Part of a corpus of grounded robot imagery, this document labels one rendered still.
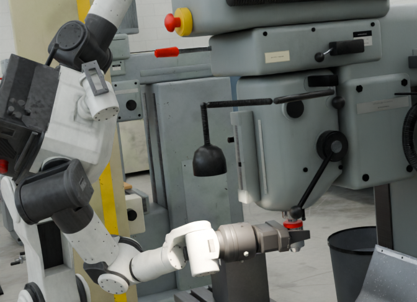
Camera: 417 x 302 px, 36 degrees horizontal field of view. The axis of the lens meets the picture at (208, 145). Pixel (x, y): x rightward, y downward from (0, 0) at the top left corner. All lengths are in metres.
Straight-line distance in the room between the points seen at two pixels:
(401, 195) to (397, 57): 0.42
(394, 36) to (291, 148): 0.37
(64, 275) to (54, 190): 0.52
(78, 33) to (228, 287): 0.80
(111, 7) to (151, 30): 9.22
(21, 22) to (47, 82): 1.46
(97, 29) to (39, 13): 1.36
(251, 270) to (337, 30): 0.73
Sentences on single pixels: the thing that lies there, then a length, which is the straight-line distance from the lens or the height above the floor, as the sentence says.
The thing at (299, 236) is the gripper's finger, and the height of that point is 1.24.
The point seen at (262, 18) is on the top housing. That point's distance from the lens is 1.35.
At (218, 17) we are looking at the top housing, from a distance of 1.32.
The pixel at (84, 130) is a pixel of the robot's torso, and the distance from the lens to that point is 1.58.
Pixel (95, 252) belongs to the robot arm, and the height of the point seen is 1.24.
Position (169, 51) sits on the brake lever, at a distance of 1.49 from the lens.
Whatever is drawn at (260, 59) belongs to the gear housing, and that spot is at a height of 1.66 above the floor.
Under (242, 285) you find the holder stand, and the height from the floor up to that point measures 1.04.
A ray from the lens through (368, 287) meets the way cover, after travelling 1.93.
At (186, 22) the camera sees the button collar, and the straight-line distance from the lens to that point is 1.38.
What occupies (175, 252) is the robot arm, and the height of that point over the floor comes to 1.22.
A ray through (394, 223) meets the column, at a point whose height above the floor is 1.17.
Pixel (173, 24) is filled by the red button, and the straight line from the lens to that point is 1.38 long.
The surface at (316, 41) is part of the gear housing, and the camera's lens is 1.43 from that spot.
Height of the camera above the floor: 1.67
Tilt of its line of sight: 8 degrees down
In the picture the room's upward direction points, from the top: 6 degrees counter-clockwise
